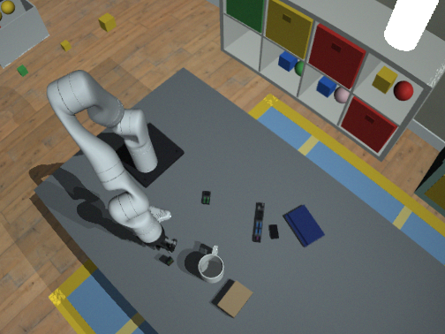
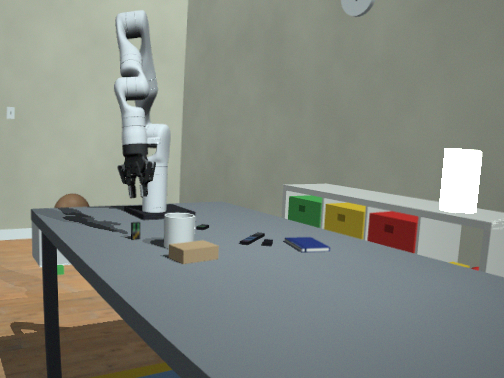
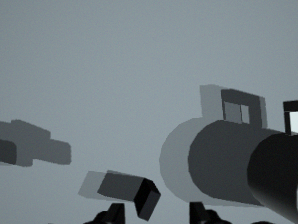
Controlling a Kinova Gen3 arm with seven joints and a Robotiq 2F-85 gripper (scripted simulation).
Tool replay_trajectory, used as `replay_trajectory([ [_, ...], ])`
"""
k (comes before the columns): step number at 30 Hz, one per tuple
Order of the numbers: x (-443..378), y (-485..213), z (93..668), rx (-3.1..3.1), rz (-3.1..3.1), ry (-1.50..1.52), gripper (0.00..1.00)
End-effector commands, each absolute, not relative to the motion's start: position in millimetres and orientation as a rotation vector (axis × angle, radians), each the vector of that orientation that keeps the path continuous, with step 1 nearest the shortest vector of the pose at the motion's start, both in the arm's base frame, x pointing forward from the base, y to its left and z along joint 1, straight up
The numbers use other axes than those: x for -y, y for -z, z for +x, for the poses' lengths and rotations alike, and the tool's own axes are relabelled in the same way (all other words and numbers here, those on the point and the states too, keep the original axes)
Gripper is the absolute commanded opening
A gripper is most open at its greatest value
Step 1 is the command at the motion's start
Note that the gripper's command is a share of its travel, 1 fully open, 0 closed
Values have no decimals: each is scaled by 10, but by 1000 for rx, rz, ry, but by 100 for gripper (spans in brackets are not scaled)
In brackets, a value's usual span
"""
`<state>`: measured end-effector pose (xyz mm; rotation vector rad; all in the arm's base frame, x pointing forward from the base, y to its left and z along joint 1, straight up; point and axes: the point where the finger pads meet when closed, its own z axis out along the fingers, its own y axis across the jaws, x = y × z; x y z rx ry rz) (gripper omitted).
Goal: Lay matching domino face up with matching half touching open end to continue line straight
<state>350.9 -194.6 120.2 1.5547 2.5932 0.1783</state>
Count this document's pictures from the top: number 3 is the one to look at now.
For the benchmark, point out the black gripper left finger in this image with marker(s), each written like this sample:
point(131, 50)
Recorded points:
point(114, 215)

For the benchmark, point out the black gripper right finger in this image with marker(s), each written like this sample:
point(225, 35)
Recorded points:
point(199, 215)

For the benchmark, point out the black domino with yellow and green pips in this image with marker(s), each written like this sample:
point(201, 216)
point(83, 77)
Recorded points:
point(146, 199)

